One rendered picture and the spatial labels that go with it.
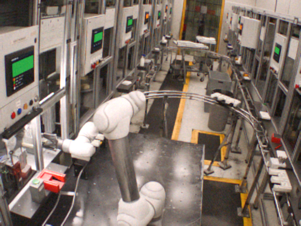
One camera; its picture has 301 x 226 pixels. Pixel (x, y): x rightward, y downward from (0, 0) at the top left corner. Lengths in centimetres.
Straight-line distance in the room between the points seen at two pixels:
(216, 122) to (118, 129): 343
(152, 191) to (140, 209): 18
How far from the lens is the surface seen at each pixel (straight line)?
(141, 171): 234
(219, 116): 466
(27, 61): 148
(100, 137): 239
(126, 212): 160
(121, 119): 139
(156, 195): 172
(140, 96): 150
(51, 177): 180
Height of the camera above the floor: 202
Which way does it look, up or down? 23 degrees down
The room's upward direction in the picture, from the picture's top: 6 degrees clockwise
